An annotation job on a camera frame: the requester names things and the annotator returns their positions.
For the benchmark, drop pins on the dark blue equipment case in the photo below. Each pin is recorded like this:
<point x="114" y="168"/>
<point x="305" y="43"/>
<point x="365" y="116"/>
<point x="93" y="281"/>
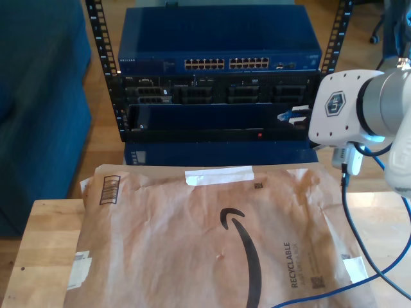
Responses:
<point x="224" y="155"/>

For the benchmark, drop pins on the black rack server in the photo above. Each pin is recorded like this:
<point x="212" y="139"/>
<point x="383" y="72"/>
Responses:
<point x="218" y="90"/>

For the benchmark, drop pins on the dark office chair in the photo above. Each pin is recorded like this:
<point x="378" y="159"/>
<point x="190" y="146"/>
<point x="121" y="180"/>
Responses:
<point x="393" y="32"/>

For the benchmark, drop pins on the brown paper mailer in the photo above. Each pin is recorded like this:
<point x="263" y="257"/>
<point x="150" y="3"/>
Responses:
<point x="160" y="256"/>

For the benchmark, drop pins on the blue sofa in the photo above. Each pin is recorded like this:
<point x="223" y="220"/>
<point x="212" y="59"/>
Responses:
<point x="38" y="112"/>

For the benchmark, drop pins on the blue network switch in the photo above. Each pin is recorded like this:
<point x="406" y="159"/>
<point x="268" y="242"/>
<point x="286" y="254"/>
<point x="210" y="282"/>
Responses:
<point x="218" y="32"/>

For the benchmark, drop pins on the black rack frame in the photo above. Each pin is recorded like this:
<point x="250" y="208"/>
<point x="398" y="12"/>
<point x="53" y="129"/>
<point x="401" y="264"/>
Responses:
<point x="102" y="48"/>

